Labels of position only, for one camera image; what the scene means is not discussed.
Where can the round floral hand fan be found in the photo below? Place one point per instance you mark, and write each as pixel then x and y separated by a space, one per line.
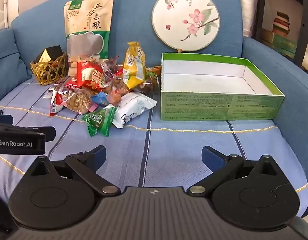
pixel 185 20

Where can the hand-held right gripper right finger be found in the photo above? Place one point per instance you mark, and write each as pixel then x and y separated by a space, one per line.
pixel 212 157

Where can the small blue snack packet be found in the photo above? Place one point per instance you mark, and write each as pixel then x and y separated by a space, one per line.
pixel 100 99

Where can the black and gold box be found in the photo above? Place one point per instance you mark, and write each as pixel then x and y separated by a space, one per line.
pixel 52 52

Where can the striped ceramic vase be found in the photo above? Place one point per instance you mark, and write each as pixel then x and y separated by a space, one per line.
pixel 281 23

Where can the clear nut packet red label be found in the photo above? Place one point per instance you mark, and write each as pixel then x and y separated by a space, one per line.
pixel 74 101

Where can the woven yellow basket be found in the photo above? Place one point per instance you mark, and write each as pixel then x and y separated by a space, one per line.
pixel 45 76

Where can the large beige green grain pouch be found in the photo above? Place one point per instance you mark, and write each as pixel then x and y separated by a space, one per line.
pixel 89 20

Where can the green triangular snack packet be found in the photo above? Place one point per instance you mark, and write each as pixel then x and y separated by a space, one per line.
pixel 97 120

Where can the green cardboard box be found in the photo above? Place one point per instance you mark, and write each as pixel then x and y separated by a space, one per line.
pixel 206 102

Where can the black metal shelf rack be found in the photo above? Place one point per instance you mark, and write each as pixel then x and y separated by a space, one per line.
pixel 302 30

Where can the red snack packet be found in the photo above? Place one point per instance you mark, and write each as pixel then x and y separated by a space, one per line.
pixel 90 75

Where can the blue throw pillow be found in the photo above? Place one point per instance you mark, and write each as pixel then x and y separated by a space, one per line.
pixel 7 62

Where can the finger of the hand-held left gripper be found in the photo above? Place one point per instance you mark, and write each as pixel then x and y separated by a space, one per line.
pixel 2 119
pixel 47 133

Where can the blue fabric sofa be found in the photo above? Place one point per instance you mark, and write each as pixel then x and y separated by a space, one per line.
pixel 134 12

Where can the green carton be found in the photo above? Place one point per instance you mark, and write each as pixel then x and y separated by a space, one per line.
pixel 285 43

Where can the yellow bread snack packet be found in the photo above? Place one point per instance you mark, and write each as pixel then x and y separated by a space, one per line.
pixel 134 65

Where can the white plastic-wrapped roll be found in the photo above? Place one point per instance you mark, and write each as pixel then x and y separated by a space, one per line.
pixel 246 7

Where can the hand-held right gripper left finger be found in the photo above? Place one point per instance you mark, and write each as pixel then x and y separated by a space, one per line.
pixel 99 156

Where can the orange dried fruit packet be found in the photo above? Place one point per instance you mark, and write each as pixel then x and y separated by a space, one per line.
pixel 154 71

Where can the clear brown snack packet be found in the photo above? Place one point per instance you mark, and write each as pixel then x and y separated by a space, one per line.
pixel 116 92

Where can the white snack packet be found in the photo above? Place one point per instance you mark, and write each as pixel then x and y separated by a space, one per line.
pixel 131 107

